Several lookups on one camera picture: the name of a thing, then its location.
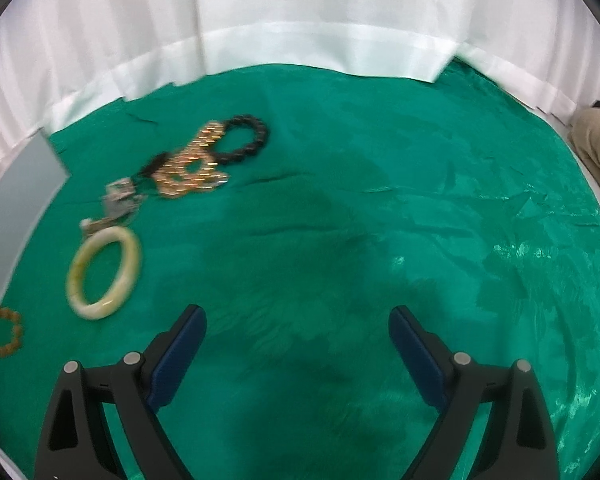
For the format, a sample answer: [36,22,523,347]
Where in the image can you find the green satin cloth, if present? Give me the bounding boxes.
[0,57,600,480]

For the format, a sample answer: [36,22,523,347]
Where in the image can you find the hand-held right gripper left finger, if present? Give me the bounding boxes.
[34,303,208,480]

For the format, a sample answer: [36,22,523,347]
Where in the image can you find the gold bead necklace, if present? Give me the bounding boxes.
[152,120,231,200]

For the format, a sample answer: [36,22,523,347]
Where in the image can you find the white curtain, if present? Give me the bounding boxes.
[0,0,600,201]

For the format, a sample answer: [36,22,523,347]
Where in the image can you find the brown wooden bead bracelet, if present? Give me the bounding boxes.
[0,302,25,359]

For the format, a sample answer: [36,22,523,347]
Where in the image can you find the black bead bracelet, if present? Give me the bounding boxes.
[212,113,271,165]

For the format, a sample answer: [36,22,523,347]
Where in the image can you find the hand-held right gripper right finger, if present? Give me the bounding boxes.
[387,304,562,480]

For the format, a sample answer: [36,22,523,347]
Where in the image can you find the pearl earring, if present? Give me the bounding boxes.
[79,217,112,237]

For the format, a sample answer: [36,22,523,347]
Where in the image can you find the pale jade bangle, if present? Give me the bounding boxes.
[65,225,144,321]

